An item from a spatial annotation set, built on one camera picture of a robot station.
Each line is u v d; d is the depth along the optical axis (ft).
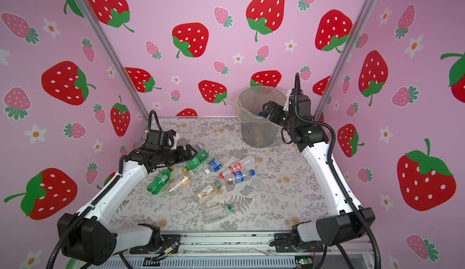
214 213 2.68
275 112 2.05
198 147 3.31
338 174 1.40
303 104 1.64
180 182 2.87
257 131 3.42
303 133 1.60
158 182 2.83
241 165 3.05
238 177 2.90
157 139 2.02
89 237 1.27
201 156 3.17
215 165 3.04
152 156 1.85
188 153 2.39
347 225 1.25
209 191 2.74
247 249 2.40
